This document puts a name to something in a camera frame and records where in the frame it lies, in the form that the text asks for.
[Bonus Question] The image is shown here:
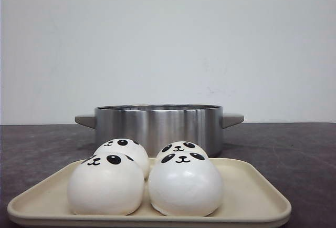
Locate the panda bun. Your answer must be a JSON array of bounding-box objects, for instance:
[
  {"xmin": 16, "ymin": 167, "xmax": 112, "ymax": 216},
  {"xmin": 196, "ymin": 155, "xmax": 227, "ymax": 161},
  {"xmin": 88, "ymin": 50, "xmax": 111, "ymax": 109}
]
[
  {"xmin": 67, "ymin": 152, "xmax": 145, "ymax": 215},
  {"xmin": 148, "ymin": 151, "xmax": 224, "ymax": 216},
  {"xmin": 93, "ymin": 138, "xmax": 150, "ymax": 179},
  {"xmin": 156, "ymin": 141, "xmax": 208, "ymax": 159}
]

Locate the beige rectangular tray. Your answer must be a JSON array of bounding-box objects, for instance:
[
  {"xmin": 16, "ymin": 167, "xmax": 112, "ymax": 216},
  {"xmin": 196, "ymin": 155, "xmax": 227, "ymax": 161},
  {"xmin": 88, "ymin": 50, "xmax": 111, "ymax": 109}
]
[{"xmin": 7, "ymin": 158, "xmax": 291, "ymax": 227}]

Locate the stainless steel steamer pot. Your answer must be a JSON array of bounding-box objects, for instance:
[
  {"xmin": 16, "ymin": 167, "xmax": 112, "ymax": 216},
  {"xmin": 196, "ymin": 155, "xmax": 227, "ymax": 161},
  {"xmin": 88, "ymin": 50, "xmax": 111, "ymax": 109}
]
[{"xmin": 75, "ymin": 104, "xmax": 244, "ymax": 157}]

